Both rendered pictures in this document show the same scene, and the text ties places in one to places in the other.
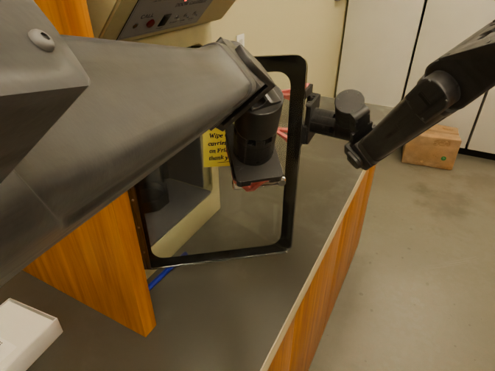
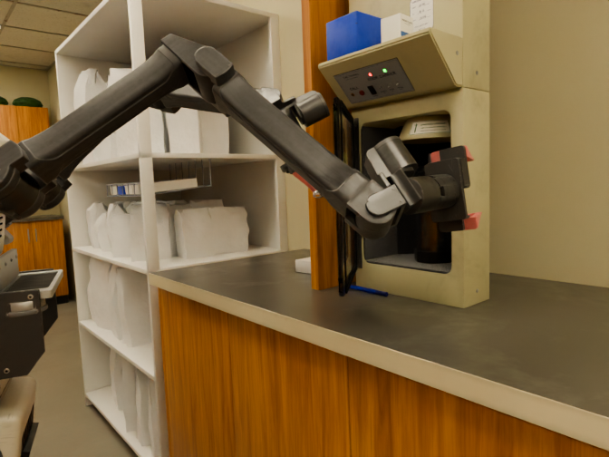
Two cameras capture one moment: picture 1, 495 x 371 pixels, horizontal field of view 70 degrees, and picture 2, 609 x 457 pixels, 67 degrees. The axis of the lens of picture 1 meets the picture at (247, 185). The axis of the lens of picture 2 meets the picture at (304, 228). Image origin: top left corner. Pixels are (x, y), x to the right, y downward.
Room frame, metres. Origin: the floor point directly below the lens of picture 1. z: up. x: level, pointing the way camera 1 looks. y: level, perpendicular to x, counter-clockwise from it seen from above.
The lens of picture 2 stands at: (0.83, -0.96, 1.22)
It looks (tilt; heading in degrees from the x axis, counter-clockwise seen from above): 6 degrees down; 112
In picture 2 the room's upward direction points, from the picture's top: 2 degrees counter-clockwise
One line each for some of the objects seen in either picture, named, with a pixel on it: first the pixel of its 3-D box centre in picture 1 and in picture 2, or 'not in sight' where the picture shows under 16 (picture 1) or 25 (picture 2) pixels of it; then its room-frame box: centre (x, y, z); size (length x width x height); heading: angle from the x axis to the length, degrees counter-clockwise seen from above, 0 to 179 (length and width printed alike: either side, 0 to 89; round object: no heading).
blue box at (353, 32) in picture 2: not in sight; (355, 40); (0.54, 0.14, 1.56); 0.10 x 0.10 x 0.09; 62
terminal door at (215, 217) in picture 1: (213, 177); (346, 196); (0.53, 0.06, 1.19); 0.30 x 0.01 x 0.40; 100
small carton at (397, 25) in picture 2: not in sight; (397, 33); (0.65, 0.08, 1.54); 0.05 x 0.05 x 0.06; 66
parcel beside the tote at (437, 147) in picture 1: (429, 144); not in sight; (2.82, -1.60, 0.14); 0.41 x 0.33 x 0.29; 68
